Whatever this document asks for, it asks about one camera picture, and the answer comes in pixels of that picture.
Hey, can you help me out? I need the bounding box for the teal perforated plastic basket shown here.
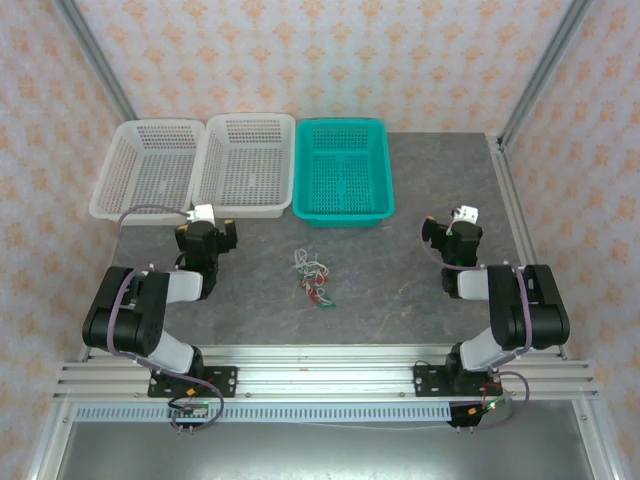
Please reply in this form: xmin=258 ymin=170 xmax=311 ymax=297
xmin=292 ymin=117 xmax=396 ymax=229

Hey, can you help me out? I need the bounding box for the aluminium mounting rail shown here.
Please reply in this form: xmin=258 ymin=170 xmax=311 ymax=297
xmin=52 ymin=344 xmax=599 ymax=404

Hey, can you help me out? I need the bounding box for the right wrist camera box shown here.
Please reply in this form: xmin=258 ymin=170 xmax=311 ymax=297
xmin=451 ymin=203 xmax=480 ymax=225

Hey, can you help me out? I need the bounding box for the thin red cable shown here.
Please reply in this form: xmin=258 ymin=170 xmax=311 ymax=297
xmin=298 ymin=278 xmax=321 ymax=311

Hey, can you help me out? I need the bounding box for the white perforated plastic basket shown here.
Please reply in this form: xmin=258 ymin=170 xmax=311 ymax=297
xmin=191 ymin=112 xmax=296 ymax=220
xmin=88 ymin=118 xmax=206 ymax=226

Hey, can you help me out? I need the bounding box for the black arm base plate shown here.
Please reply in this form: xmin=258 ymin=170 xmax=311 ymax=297
xmin=413 ymin=363 xmax=501 ymax=399
xmin=147 ymin=366 xmax=239 ymax=399

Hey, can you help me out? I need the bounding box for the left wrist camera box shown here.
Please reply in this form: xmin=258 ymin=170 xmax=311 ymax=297
xmin=187 ymin=203 xmax=217 ymax=226

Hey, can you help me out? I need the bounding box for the aluminium table edge rail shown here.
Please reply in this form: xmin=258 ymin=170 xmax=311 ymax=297
xmin=488 ymin=133 xmax=571 ymax=361

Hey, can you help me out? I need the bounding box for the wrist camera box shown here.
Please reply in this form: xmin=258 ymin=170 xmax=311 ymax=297
xmin=187 ymin=203 xmax=217 ymax=226
xmin=451 ymin=203 xmax=480 ymax=225

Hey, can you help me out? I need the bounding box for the slotted grey cable duct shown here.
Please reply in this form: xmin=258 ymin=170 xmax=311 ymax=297
xmin=74 ymin=403 xmax=506 ymax=425

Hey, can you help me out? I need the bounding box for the grey metal sheet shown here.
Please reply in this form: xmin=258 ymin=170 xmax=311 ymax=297
xmin=54 ymin=421 xmax=596 ymax=480

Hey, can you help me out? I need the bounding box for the small circuit board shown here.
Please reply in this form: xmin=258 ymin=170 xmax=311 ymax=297
xmin=449 ymin=399 xmax=506 ymax=430
xmin=167 ymin=399 xmax=211 ymax=426

